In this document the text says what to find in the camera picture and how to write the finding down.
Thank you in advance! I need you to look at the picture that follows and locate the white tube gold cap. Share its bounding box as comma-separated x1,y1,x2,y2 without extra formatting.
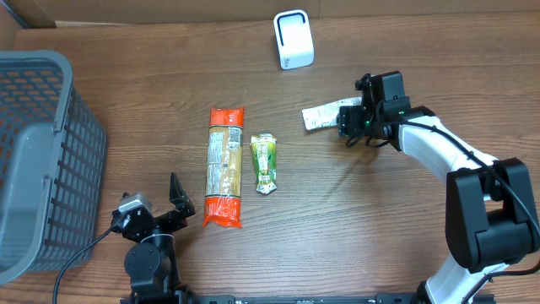
301,97,362,131

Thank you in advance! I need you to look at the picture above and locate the orange spaghetti pack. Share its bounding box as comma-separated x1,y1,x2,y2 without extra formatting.
203,107,245,228

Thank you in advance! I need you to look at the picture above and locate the green snack pouch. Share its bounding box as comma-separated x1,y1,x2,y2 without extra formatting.
251,133,277,195

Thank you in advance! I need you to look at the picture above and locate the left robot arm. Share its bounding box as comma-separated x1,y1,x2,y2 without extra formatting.
111,173,197,303

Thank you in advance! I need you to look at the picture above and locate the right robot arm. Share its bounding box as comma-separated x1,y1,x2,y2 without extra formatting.
337,71,539,304

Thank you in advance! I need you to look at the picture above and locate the white barcode scanner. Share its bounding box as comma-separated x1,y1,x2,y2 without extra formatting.
273,9,315,70

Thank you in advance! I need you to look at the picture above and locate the grey plastic mesh basket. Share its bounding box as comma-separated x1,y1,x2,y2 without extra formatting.
1,51,108,284

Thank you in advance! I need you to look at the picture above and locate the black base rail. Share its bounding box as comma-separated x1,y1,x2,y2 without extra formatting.
120,290,497,304

